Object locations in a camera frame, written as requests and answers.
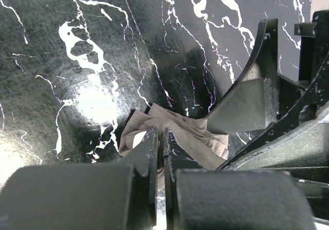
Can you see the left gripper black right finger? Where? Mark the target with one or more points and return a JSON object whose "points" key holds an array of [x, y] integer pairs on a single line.
{"points": [[200, 199]]}

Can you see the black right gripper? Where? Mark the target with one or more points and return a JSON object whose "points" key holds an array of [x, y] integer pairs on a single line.
{"points": [[298, 142]]}

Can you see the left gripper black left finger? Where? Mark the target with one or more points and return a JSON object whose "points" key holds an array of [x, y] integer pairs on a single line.
{"points": [[116, 195]]}

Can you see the grey underwear with cream waistband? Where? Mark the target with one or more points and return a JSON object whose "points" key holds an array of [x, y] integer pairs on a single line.
{"points": [[210, 150]]}

